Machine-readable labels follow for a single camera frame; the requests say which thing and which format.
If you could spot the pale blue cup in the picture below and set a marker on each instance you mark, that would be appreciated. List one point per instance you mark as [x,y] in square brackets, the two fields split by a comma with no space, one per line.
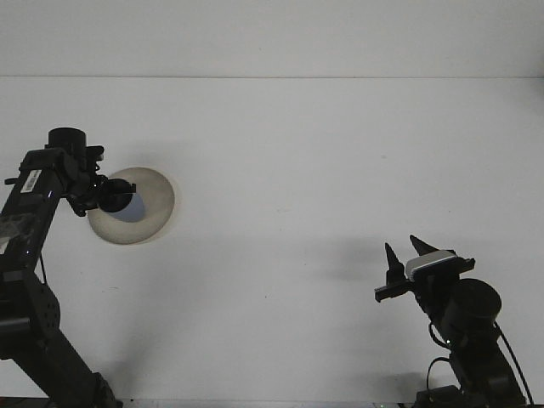
[134,212]

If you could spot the pale round plate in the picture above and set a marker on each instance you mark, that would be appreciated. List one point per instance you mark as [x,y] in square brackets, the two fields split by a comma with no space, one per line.
[157,191]

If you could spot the grey camera box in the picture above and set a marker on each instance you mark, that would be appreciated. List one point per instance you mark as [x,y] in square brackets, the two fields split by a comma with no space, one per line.
[429,263]
[97,153]

